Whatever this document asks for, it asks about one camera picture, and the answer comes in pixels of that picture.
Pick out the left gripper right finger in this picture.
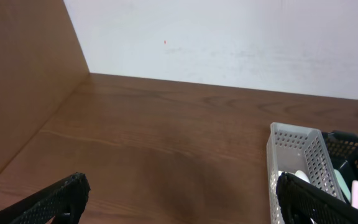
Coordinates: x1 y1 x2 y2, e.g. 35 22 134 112
276 173 358 224

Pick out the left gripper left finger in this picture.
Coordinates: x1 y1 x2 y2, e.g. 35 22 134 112
0 172 90 224

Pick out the white spoon cluster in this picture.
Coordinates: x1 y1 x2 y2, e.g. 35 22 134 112
295 170 310 183

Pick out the pale blue plastic fork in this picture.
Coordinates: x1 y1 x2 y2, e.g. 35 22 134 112
334 169 351 202

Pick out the white fork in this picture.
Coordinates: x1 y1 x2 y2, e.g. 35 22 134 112
351 180 358 209

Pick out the black plastic basket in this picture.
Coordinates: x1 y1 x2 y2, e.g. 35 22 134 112
322 131 358 191

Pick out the clear plastic basket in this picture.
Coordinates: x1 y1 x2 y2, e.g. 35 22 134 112
266 122 344 224

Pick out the brown side panel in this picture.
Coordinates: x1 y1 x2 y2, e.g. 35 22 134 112
0 0 89 173

